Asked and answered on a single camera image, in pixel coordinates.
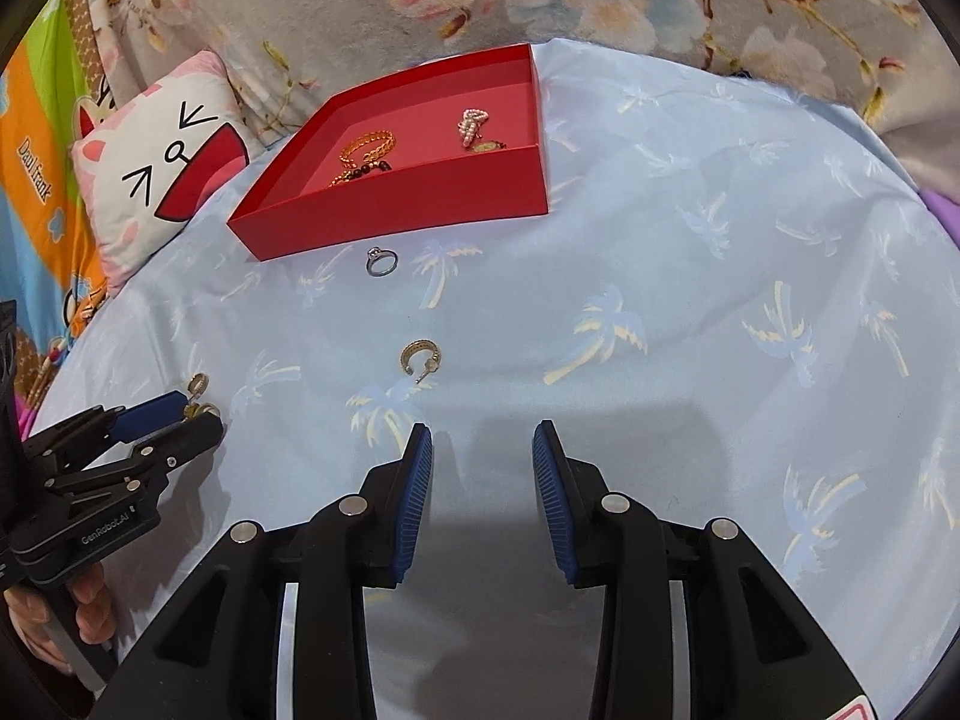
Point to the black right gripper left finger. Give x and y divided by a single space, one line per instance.
212 651

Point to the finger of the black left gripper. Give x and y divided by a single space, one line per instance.
176 445
131 423

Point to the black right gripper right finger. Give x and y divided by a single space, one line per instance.
697 622

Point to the gold double hoop earring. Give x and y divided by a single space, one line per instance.
196 390

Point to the red jewelry tray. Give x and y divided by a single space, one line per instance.
385 157

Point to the white cat face pillow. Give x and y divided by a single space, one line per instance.
144 172

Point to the light blue palm cloth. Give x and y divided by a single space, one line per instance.
736 305

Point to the colourful cartoon bedsheet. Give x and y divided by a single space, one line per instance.
54 92

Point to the grey floral blanket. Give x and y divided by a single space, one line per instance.
883 58

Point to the pearl hair clip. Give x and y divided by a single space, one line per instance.
470 124

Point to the purple mat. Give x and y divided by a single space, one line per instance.
945 210

